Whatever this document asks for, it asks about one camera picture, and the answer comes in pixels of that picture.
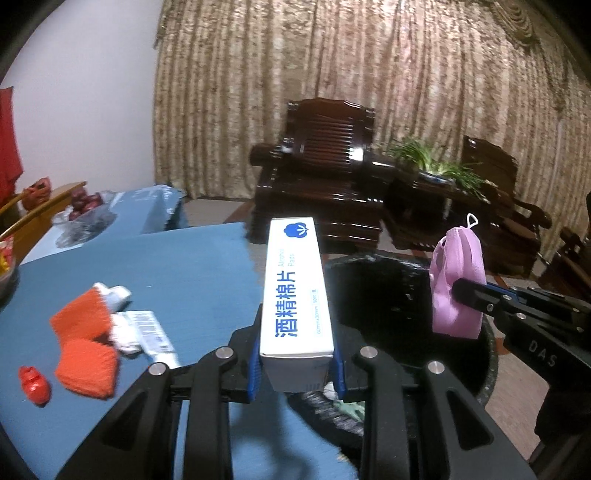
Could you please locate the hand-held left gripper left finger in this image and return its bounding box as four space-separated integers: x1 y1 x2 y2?
54 304 267 480

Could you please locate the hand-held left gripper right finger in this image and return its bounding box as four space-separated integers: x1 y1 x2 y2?
330 322 540 480

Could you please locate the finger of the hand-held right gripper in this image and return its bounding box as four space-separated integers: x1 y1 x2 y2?
450 277 528 325
480 283 570 306

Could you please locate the pink face mask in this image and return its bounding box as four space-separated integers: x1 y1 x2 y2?
429 213 486 341

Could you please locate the white box with blue print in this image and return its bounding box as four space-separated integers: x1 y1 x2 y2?
259 217 335 393

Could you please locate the bin with black bag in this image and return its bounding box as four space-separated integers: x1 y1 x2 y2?
284 251 500 455

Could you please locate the printed white tube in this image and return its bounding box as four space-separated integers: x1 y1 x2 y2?
117 309 182 371

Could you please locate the white tissue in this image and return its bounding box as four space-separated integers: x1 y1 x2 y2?
108 316 144 355

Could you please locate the orange knitted sock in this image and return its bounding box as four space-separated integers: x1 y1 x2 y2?
54 339 120 400

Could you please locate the orange foam fruit net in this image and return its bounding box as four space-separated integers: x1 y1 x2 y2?
50 286 114 342

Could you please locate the small red plastic item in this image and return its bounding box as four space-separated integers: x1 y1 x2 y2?
18 366 51 407

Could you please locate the dark wooden armchair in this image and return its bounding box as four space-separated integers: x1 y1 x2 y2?
249 98 395 254
462 135 553 278
538 227 591 301

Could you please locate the dark wooden side table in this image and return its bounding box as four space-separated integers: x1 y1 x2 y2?
385 171 504 275

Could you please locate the green potted plant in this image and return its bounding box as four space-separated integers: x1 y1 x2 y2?
387 137 485 199

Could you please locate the light blue tablecloth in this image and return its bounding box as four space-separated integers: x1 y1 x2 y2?
21 185 190 264

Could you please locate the glass fruit bowl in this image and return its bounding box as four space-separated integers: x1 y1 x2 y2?
53 203 116 247

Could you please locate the glass snack bowl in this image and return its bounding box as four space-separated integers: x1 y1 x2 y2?
0 237 21 303

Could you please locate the wooden sofa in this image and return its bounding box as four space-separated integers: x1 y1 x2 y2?
0 181 88 266

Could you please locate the beige patterned curtain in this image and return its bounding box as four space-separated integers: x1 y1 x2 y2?
152 0 591 241

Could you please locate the red cloth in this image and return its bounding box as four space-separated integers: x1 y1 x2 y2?
0 88 24 208

